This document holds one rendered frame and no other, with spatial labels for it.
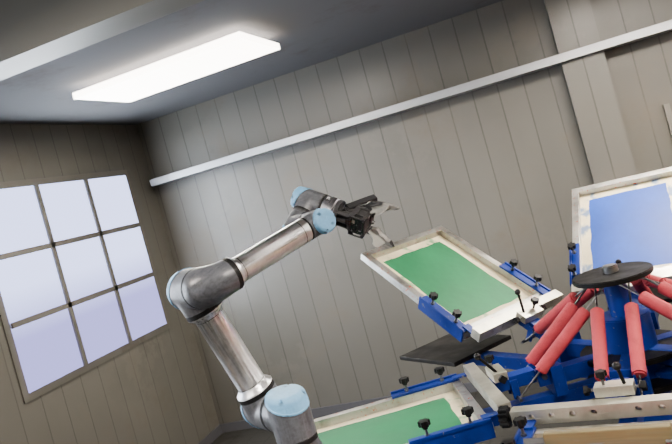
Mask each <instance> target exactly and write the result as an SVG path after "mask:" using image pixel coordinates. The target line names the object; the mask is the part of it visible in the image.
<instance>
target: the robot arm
mask: <svg viewBox="0 0 672 444"><path fill-rule="evenodd" d="M377 199H378V198H377V197H376V196H375V195H374V194H372V195H369V196H367V197H364V198H361V199H359V200H356V201H353V202H350V203H348V204H346V202H345V201H343V200H340V199H339V198H336V197H333V196H330V195H327V194H324V193H321V192H318V191H315V190H313V189H311V188H306V187H302V186H299V187H297V188H296V189H295V190H294V191H293V193H292V197H291V200H290V203H291V206H292V207H293V210H292V211H291V213H290V215H289V216H288V218H287V220H286V221H285V223H284V225H283V227H282V229H280V230H279V231H277V232H275V233H273V234H272V235H270V236H268V237H267V238H265V239H263V240H262V241H260V242H258V243H256V244H255V245H253V246H251V247H250V248H248V249H246V250H245V251H243V252H241V253H239V254H238V255H236V256H234V257H233V258H229V257H225V258H224V259H222V260H220V261H218V262H216V263H213V264H210V265H206V266H201V267H195V268H184V269H182V270H180V271H178V272H176V273H175V274H174V275H173V276H172V277H171V278H170V280H169V282H168V284H167V290H166V292H167V297H168V300H169V302H170V303H171V304H172V305H173V306H174V307H175V308H177V309H179V310H181V312H182V313H183V315H184V316H185V318H186V320H187V321H188V323H193V324H196V325H197V327H198V328H199V330H200V331H201V333H202V334H203V336H204V338H205V339H206V341H207V342H208V344H209V345H210V347H211V349H212V350H213V352H214V353H215V355H216V357H217V358H218V360H219V361H220V363H221V364H222V366H223V368H224V369H225V371H226V372H227V374H228V375H229V377H230V379H231V380H232V382H233V383H234V385H235V386H236V388H237V390H238V395H237V400H238V401H239V403H240V404H241V406H240V409H241V413H242V416H243V418H244V419H245V420H246V422H248V423H249V424H250V425H252V426H253V427H255V428H258V429H264V430H268V431H271V432H274V436H275V439H276V443H277V444H323V443H322V442H321V440H320V439H319V436H318V433H317V429H316V426H315V422H314V418H313V415H312V411H311V408H310V404H309V398H308V396H307V394H306V391H305V389H304V388H303V387H302V386H300V385H297V384H289V385H287V384H285V385H281V386H277V385H276V383H275V382H274V380H273V379H272V377H271V376H270V375H265V374H263V373H262V371H261V369H260V368H259V366H258V365H257V363H256V361H255V360H254V358H253V357H252V355H251V353H250V352H249V350H248V349H247V347H246V345H245V344H244V342H243V341H242V339H241V337H240V336H239V334H238V333H237V331H236V329H235V328H234V326H233V325H232V323H231V321H230V320H229V318H228V317H227V315H226V313H225V312H224V310H223V308H222V305H223V301H224V300H225V299H226V298H228V297H229V296H231V295H232V294H234V293H235V292H237V291H238V290H240V289H242V288H243V287H244V286H245V282H246V281H247V280H249V279H251V278H252V277H254V276H255V275H257V274H259V273H260V272H262V271H263V270H265V269H267V268H268V267H270V266H271V265H273V264H275V263H276V262H278V261H279V260H281V259H283V258H284V257H286V256H288V255H289V254H291V253H292V252H294V251H296V250H297V249H299V248H300V247H302V246H304V245H305V244H307V243H308V242H310V241H312V240H313V239H315V238H316V237H318V236H320V235H321V234H327V233H329V232H331V231H332V230H333V229H334V228H335V225H336V226H339V227H342V228H345V229H347V234H349V235H352V236H355V237H357V238H360V239H363V238H364V236H365V234H366V233H367V234H369V235H370V236H371V237H372V239H373V242H372V244H373V246H374V247H376V248H378V247H380V246H381V245H383V244H385V245H386V246H389V247H392V248H394V247H395V246H394V244H393V242H392V240H390V239H388V238H387V236H386V235H384V234H383V233H382V232H381V230H380V229H379V228H378V227H372V226H371V224H374V223H375V221H374V216H375V215H380V214H382V213H383V212H385V211H389V210H397V209H399V207H398V206H396V205H393V204H390V203H385V202H381V201H377ZM353 233H356V234H358V235H360V237H359V236H356V235H353Z"/></svg>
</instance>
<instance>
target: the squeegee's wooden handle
mask: <svg viewBox="0 0 672 444"><path fill-rule="evenodd" d="M543 439H544V442H545V444H667V443H666V440H669V439H672V424H671V423H670V422H667V423H652V424H637V425H622V426H607V427H592V428H576V429H561V430H546V431H544V432H543Z"/></svg>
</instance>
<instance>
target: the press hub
mask: <svg viewBox="0 0 672 444"><path fill-rule="evenodd" d="M653 271H654V267H653V264H651V263H649V262H644V261H633V262H623V263H610V264H606V265H603V266H602V267H598V268H594V269H591V270H588V271H585V272H583V273H580V274H578V275H577V276H575V277H574V278H573V279H572V284H573V286H574V287H576V288H582V289H594V288H604V293H605V296H606V300H607V304H608V307H609V311H606V312H604V317H605V328H606V340H607V352H609V353H612V354H611V355H608V364H609V367H612V363H613V362H619V361H620V357H621V354H629V346H628V337H627V328H626V319H625V310H624V305H625V304H627V303H629V302H630V301H629V292H628V290H627V289H625V288H623V287H621V286H619V285H621V284H622V285H624V286H626V287H627V288H628V286H627V283H629V282H632V281H635V280H638V279H641V278H643V277H646V276H648V275H649V274H651V273H652V272H653ZM639 314H640V321H641V329H642V337H643V345H644V352H645V360H646V366H647V370H648V373H649V377H650V381H651V384H652V388H653V392H654V394H665V393H672V379H664V378H656V376H655V372H656V371H658V370H660V369H661V368H662V367H665V365H660V364H658V363H661V362H664V361H667V360H669V359H671V358H672V352H669V351H655V350H648V349H649V348H652V347H653V346H655V345H656V344H667V345H672V337H670V338H667V339H663V340H660V341H658V339H657V335H659V334H663V333H666V332H670V331H671V330H662V329H655V328H654V324H653V321H652V317H651V313H650V310H649V309H648V308H647V307H644V306H639ZM589 354H593V347H592V346H586V347H584V348H583V349H582V351H581V352H580V357H582V356H586V355H589ZM663 420H672V415H662V416H648V417H644V422H648V421H663Z"/></svg>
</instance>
